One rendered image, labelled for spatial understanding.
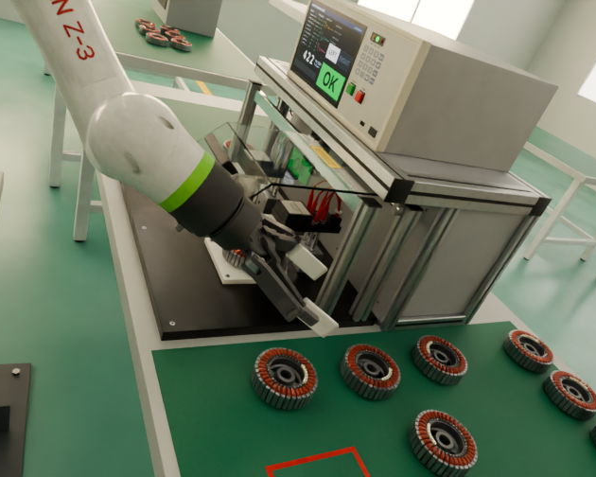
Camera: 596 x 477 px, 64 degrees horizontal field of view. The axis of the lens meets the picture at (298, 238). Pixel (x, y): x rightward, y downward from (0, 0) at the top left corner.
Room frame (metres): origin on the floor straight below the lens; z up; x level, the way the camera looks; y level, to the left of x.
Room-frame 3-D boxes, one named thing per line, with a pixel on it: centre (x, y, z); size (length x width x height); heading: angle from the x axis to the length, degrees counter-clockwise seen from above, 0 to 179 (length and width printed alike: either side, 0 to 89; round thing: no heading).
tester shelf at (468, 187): (1.18, -0.10, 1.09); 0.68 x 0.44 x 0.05; 35
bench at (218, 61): (3.05, 1.37, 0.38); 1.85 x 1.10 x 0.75; 35
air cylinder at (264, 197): (1.17, 0.11, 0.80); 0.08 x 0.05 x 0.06; 35
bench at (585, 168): (4.52, -1.45, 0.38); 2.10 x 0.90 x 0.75; 35
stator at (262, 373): (0.61, -0.06, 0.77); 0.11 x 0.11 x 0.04
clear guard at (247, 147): (0.85, 0.05, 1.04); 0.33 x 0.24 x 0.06; 125
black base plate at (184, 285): (1.00, 0.15, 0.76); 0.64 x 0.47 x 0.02; 35
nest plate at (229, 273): (0.89, 0.09, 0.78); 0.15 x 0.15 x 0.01; 35
